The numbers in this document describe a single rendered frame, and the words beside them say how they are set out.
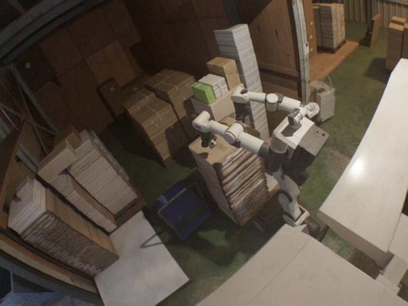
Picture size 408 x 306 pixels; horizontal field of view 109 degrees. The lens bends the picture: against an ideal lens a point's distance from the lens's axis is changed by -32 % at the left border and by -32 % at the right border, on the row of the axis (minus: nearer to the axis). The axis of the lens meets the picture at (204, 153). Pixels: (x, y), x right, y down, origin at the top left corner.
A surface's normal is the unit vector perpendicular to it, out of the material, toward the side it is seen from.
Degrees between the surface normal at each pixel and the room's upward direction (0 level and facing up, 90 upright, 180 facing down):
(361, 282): 4
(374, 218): 3
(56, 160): 91
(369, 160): 2
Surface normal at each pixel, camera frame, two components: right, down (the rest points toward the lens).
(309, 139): -0.14, -0.53
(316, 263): -0.34, -0.70
